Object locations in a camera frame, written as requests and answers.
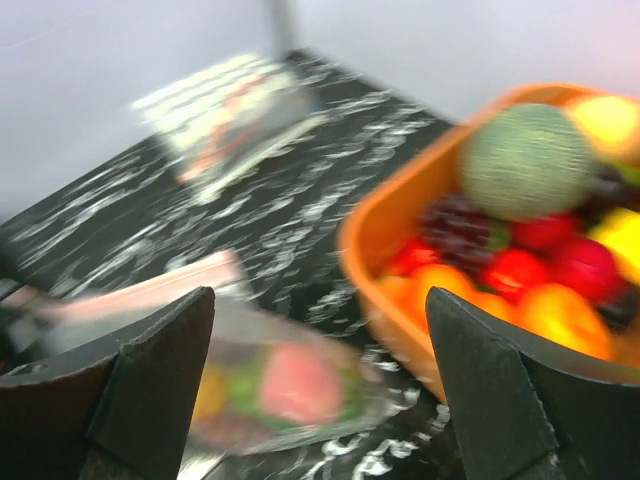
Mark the pink peach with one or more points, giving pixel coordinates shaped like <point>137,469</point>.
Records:
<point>300,385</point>

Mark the red tomato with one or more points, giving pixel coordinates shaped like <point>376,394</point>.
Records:
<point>415,254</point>

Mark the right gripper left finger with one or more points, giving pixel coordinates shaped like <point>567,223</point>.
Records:
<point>117,407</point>

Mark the yellow bell pepper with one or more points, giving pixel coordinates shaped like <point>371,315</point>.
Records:
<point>618,231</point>

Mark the red apple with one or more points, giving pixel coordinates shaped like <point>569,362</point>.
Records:
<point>513,272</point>

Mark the orange plastic basket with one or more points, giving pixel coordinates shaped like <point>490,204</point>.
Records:
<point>379,227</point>

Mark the netted green melon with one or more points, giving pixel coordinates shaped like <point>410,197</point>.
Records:
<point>529,161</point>

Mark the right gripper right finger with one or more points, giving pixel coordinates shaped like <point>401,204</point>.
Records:
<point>524,407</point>

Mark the red strawberry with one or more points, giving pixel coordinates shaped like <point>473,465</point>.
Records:
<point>587,267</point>

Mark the orange tangerine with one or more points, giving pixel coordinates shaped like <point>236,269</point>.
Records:
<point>559,314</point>

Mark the yellow red peach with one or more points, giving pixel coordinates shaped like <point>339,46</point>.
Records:
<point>610,122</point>

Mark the yellow dotted zip bag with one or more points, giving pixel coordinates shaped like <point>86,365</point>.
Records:
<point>218,123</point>

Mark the dark purple grape bunch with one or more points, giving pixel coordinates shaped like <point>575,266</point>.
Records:
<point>463,235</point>

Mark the yellow green mango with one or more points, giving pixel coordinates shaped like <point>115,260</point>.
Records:
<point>212,394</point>

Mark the pink dotted zip bag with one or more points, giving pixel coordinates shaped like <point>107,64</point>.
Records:
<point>242,335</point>

